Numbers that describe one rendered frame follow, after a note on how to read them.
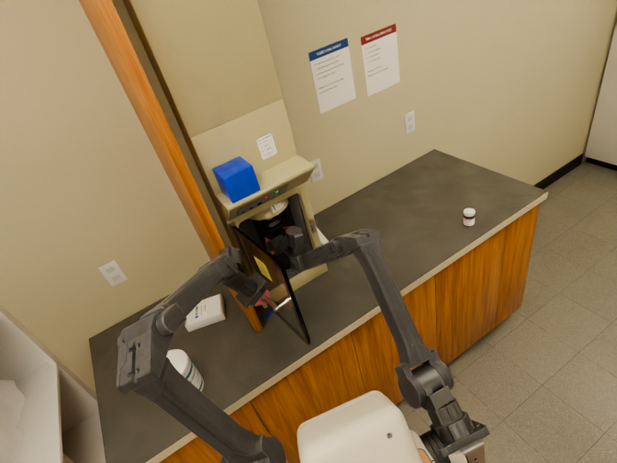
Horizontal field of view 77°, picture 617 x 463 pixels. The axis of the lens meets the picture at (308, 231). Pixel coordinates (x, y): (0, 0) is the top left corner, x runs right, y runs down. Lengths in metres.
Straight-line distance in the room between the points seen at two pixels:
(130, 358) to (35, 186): 1.02
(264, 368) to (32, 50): 1.27
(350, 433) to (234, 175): 0.75
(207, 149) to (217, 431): 0.78
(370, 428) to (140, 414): 0.98
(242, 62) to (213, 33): 0.11
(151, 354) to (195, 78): 0.76
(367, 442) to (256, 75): 0.99
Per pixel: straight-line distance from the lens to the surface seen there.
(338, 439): 0.79
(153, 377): 0.73
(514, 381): 2.49
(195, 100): 1.20
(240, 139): 1.27
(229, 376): 1.50
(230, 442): 0.88
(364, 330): 1.62
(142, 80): 1.07
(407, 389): 0.98
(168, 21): 1.17
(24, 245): 1.77
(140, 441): 1.54
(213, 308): 1.69
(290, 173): 1.27
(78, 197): 1.69
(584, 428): 2.44
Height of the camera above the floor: 2.11
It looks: 37 degrees down
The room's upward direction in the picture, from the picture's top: 16 degrees counter-clockwise
